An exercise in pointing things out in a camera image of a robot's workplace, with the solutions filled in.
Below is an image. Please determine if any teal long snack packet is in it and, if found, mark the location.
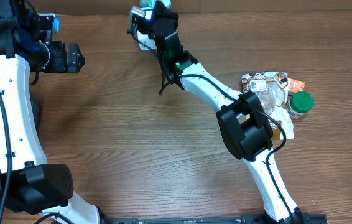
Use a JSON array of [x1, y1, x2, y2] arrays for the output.
[[139, 0, 172, 8]]

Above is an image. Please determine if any brown white snack pouch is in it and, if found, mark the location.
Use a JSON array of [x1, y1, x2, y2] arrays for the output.
[[241, 72, 294, 140]]

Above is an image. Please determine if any orange Kleenex tissue pack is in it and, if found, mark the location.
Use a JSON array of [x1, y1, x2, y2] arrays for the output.
[[287, 78, 305, 95]]

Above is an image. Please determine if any green lid jar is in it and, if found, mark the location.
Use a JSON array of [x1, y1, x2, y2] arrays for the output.
[[286, 91, 314, 119]]

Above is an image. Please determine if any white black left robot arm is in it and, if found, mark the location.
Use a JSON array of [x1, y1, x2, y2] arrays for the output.
[[0, 0, 107, 223]]

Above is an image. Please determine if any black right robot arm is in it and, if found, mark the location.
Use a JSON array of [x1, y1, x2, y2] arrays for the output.
[[128, 1, 305, 223]]

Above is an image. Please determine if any white barcode scanner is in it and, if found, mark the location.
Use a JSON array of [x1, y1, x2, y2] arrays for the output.
[[137, 31, 157, 51]]

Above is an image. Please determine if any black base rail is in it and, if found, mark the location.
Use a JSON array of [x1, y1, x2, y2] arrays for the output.
[[107, 213, 329, 224]]

